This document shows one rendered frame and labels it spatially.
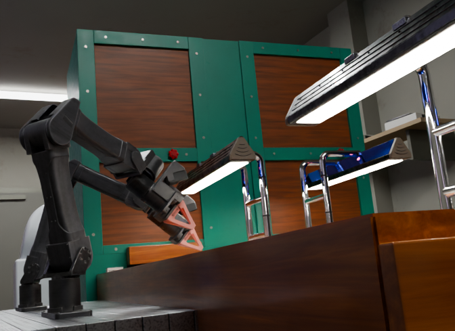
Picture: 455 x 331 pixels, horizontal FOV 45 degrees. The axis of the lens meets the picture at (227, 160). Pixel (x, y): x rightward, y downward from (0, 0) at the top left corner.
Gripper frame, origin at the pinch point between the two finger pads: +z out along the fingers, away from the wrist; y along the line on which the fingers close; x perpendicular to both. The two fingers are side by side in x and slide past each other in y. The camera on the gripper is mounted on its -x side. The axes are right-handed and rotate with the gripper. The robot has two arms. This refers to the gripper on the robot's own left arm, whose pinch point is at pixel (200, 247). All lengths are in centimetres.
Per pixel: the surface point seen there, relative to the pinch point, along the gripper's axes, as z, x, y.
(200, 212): 2, -25, 52
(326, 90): -14, -21, -81
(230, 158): -13.2, -19.2, -27.4
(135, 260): -8.6, 8.9, 44.3
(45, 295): -20, 34, 255
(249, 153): -9.7, -24.2, -27.6
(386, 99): 104, -254, 203
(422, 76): -1, -34, -87
